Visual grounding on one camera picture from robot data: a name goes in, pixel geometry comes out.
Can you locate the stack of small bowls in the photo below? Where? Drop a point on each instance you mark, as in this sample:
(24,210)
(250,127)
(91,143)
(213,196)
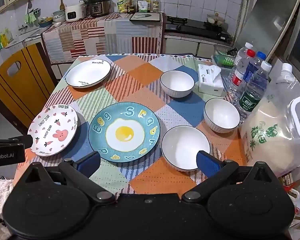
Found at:
(58,16)

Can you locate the blue cap water bottle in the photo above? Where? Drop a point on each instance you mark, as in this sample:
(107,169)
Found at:
(252,67)

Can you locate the kitchen knife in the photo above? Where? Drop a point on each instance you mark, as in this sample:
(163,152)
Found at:
(142,15)

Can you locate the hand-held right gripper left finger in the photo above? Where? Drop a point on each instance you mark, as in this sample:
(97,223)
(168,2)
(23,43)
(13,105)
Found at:
(90,163)

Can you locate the black gas stove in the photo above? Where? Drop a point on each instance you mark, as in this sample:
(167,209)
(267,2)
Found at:
(195,26)

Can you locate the metal faucet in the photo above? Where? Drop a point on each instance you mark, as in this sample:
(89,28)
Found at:
(22,28)

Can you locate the red cap water bottle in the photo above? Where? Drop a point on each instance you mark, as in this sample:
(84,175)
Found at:
(237,77)

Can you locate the clear oil bottle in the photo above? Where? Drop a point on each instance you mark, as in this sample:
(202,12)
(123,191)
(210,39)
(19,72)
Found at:
(140,3)
(147,2)
(156,3)

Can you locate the wooden spatula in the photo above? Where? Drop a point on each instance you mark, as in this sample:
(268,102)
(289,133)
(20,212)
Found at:
(62,5)

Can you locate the white lower cabinet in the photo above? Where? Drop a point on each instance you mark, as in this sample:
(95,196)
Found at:
(182,46)

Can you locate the white ribbed bowl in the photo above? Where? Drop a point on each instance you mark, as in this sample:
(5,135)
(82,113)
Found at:
(182,145)
(177,82)
(221,113)

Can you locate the cream cooking pot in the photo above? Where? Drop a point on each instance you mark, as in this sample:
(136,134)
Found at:
(216,20)

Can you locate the blue basin with dishes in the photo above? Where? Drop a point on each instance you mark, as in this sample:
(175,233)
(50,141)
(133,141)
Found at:
(45,23)

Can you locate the black pressure cooker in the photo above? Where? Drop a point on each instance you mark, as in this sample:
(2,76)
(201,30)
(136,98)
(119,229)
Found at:
(98,6)

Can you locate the crumpled plastic packaging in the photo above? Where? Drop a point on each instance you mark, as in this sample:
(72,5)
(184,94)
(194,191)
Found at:
(295,195)

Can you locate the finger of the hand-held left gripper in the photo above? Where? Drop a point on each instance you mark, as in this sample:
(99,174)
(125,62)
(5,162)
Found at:
(20,141)

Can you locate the white plate with black rim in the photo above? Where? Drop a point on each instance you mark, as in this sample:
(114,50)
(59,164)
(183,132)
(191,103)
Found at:
(87,73)

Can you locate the dark cutting board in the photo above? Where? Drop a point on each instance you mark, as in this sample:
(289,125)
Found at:
(152,18)

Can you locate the white tissue pack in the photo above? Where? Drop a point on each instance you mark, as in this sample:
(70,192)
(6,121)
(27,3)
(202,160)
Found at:
(207,85)

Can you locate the yellow green food packet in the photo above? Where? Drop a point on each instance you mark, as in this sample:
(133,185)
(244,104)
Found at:
(122,5)

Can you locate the yellow wooden chair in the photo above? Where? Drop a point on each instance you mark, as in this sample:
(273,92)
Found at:
(27,85)

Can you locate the green plastic basket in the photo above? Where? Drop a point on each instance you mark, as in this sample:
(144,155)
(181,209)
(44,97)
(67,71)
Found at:
(223,58)

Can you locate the green label water bottle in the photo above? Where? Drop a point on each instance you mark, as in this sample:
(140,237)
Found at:
(252,97)

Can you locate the clear bag of rice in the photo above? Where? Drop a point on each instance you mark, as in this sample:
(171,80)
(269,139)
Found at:
(270,135)

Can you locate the striped counter cloth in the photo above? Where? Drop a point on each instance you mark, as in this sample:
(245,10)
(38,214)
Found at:
(90,37)

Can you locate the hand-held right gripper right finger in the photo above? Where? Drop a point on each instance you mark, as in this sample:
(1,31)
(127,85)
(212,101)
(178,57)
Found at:
(207,163)

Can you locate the green hanging cloth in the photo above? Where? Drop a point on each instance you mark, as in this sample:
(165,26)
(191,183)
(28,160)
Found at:
(30,17)

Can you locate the white rice cooker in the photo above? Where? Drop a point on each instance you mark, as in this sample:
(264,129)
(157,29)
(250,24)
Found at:
(73,13)

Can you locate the yellow green plastic bag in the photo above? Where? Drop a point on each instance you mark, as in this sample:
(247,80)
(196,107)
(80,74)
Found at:
(6,37)

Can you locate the white plate with bunny print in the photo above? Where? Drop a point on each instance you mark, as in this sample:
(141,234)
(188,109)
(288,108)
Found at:
(52,130)

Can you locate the blue plate with egg print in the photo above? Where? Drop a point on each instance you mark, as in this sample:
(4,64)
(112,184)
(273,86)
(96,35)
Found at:
(125,132)

